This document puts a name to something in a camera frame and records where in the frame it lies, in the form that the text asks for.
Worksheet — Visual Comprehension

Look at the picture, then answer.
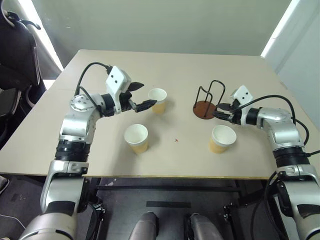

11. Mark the grey rounded robot leg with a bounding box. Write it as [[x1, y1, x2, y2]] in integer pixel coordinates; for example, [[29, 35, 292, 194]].
[[128, 211, 160, 240], [187, 213, 223, 240]]

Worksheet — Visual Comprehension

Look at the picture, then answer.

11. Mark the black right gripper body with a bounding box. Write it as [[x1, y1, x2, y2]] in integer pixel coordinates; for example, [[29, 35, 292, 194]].
[[228, 99, 248, 125]]

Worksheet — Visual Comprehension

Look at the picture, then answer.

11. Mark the black tape strip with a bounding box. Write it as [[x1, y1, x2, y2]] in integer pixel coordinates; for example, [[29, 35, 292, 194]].
[[146, 200, 192, 208]]

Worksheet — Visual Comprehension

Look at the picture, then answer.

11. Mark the black office chair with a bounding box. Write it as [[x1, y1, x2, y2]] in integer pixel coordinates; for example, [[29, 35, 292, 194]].
[[0, 0, 63, 151]]

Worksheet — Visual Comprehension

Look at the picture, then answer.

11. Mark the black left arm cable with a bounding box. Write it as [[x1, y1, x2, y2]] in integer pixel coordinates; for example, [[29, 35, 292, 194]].
[[74, 61, 112, 101]]

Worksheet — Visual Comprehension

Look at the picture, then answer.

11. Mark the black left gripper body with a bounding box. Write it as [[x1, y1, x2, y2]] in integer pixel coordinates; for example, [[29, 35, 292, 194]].
[[119, 90, 138, 114]]

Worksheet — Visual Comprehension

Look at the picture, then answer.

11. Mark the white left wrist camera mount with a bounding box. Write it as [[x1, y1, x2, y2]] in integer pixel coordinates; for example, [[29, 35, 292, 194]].
[[104, 65, 132, 115]]

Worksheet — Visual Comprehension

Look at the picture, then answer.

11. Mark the tan paper cup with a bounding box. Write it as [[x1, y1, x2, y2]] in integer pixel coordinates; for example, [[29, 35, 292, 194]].
[[123, 123, 150, 155], [147, 87, 168, 115], [208, 124, 238, 155]]

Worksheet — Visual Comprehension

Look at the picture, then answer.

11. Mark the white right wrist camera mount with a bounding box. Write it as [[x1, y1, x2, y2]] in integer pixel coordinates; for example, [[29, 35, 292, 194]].
[[229, 84, 254, 109]]

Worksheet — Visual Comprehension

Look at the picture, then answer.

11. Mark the black metal table frame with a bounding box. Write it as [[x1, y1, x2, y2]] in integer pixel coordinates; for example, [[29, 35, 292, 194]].
[[79, 176, 273, 233]]

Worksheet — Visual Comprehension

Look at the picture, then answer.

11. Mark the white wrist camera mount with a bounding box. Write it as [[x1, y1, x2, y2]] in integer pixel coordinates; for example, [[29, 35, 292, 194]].
[[229, 84, 254, 109], [104, 65, 132, 115]]

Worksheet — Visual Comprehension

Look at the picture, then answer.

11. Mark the thin black hanging cable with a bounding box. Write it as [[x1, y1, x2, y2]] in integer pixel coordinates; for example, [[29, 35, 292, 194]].
[[249, 171, 286, 240]]

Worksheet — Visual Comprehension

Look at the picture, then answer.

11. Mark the white door panel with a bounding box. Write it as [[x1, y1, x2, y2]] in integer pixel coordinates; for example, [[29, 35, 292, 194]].
[[259, 0, 320, 141]]

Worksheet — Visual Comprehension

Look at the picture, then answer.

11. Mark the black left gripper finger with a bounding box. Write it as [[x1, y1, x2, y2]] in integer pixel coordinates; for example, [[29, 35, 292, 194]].
[[134, 99, 158, 113], [127, 81, 145, 92]]

